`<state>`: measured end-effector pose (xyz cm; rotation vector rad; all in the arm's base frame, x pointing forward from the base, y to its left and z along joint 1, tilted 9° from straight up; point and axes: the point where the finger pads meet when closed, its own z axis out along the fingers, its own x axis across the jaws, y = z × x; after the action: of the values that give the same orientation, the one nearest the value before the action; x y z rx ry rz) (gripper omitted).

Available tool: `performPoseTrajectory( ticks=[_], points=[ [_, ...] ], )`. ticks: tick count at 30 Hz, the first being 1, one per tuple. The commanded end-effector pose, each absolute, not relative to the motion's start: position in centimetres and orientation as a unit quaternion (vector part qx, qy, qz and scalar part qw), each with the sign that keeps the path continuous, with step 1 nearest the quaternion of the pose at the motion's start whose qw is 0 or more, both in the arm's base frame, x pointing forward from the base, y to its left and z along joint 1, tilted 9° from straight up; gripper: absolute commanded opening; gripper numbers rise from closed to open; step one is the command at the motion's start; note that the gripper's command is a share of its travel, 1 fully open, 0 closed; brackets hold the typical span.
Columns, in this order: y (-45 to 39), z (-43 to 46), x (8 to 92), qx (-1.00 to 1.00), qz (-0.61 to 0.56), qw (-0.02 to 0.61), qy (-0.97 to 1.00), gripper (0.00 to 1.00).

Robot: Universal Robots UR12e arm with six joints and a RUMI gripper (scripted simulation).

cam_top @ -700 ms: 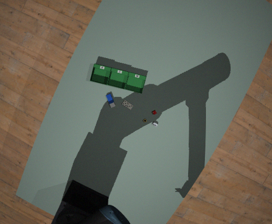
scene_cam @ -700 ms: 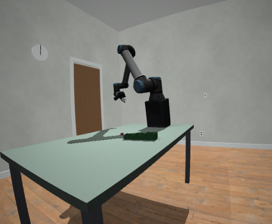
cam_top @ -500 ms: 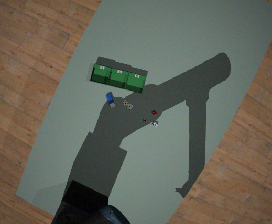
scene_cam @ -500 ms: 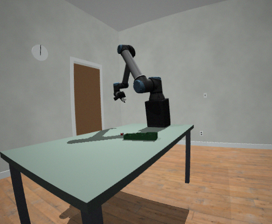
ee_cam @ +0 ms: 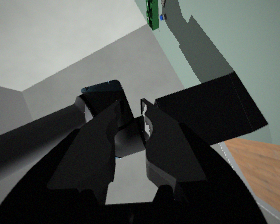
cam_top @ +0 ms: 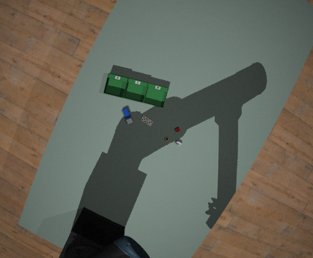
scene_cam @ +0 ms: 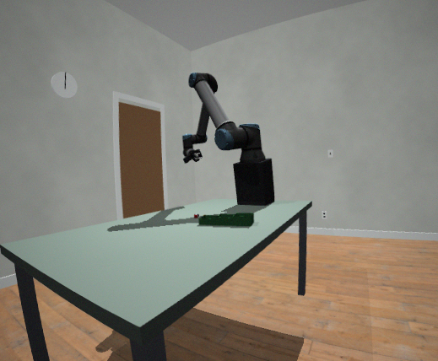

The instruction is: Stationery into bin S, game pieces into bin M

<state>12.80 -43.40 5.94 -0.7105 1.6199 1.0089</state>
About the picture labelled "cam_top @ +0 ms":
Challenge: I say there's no green rack of three bins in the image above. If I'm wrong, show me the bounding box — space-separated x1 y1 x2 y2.
104 74 168 107

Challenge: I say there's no white domino with black pips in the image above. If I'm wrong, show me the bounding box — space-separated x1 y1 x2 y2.
141 115 153 126

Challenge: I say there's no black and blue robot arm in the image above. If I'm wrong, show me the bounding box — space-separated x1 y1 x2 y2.
63 236 150 258

